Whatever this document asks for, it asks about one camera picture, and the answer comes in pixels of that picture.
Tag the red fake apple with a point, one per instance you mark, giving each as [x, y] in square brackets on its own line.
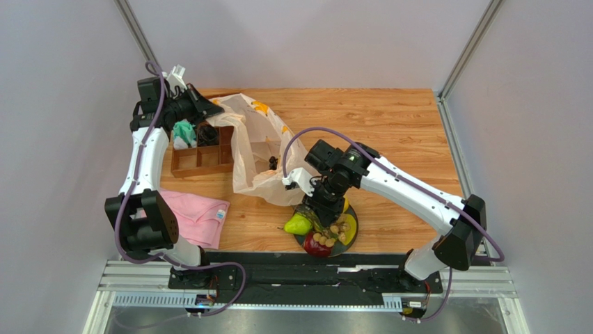
[314, 244]

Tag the green fake pear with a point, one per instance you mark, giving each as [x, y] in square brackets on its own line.
[299, 224]

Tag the banana print plastic bag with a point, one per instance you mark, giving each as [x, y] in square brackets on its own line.
[260, 133]

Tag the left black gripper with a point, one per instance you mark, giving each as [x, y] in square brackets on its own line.
[202, 108]

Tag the wooden compartment tray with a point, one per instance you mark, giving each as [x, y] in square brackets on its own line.
[204, 160]

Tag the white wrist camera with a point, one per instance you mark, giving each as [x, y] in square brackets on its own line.
[299, 178]
[175, 79]

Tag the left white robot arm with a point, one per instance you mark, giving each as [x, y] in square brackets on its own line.
[145, 227]

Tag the dark grey round plate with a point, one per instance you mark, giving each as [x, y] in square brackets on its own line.
[336, 250]

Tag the fake longan bunch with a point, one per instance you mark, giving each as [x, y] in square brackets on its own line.
[330, 233]

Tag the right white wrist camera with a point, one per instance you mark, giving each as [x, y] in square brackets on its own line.
[299, 178]

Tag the teal rolled sock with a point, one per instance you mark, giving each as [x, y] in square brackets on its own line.
[184, 136]

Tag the black rolled sock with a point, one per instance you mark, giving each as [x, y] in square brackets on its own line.
[207, 135]

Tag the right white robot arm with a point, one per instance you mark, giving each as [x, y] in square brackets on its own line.
[458, 222]

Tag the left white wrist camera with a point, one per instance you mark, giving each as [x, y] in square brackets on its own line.
[175, 79]

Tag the pink folded cloth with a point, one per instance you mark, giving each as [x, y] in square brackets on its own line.
[200, 219]

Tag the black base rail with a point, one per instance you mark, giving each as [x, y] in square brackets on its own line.
[350, 279]

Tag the black fake grape bunch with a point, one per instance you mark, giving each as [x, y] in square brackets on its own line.
[273, 163]

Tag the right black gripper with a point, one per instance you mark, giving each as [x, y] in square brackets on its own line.
[326, 211]

